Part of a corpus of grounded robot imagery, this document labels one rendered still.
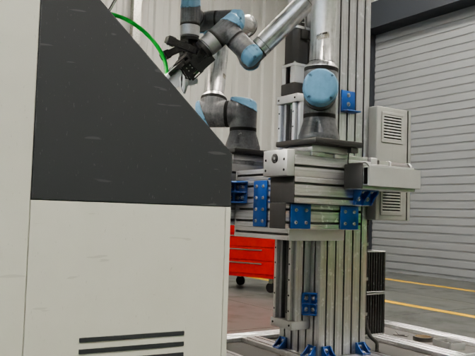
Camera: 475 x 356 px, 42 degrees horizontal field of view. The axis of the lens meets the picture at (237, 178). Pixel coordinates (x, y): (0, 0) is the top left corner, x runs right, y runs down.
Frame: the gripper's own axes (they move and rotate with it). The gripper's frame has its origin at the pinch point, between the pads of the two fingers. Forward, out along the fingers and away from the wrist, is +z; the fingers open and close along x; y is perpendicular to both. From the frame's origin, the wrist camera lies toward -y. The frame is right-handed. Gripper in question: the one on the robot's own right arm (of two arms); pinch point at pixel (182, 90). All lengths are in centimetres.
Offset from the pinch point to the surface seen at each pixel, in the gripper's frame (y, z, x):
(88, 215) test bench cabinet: -46, 47, -47
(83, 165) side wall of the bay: -48, 34, -47
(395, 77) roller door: 544, -164, 472
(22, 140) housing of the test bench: -64, 29, -47
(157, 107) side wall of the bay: -28, 16, -47
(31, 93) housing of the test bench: -62, 16, -47
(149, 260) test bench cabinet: -28, 59, -47
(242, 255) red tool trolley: 218, 87, 339
